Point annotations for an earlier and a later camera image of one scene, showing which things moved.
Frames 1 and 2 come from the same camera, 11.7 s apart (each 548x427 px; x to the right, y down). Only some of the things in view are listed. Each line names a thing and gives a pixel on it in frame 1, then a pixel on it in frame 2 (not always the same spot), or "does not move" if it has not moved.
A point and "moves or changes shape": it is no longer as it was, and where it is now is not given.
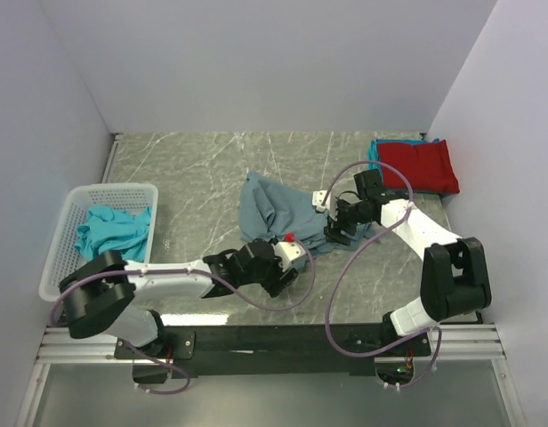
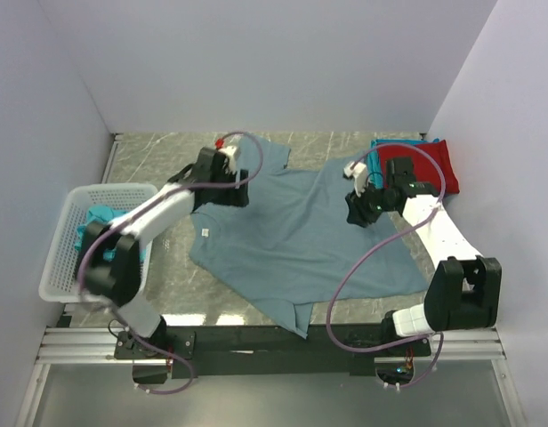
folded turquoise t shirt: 373,146 does not move
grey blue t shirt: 278,213 moves or changes shape
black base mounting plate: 295,350 does not move
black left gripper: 276,285 → 236,197
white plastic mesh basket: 63,259 does not move
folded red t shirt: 428,166 does not move
